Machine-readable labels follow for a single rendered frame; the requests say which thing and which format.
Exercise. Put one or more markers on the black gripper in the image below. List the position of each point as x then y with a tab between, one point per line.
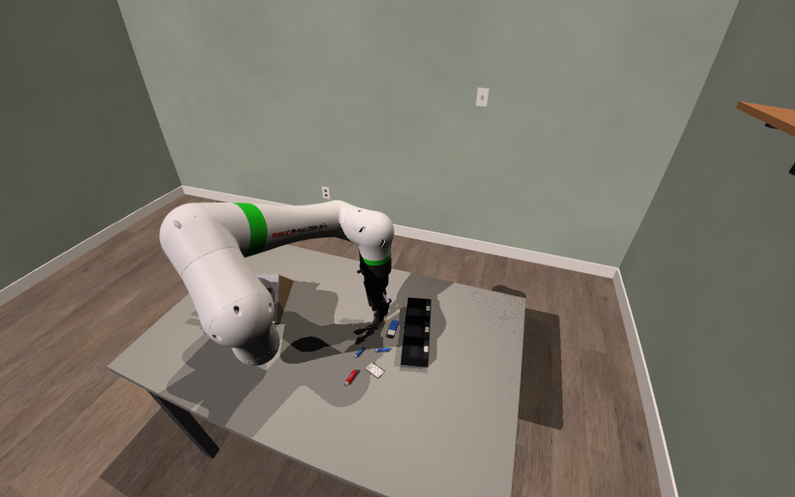
376	288

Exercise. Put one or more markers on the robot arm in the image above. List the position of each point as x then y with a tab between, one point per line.
204	242

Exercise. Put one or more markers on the white domino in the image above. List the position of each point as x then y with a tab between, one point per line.
375	370

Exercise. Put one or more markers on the black rack of bins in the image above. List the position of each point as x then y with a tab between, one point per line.
417	324

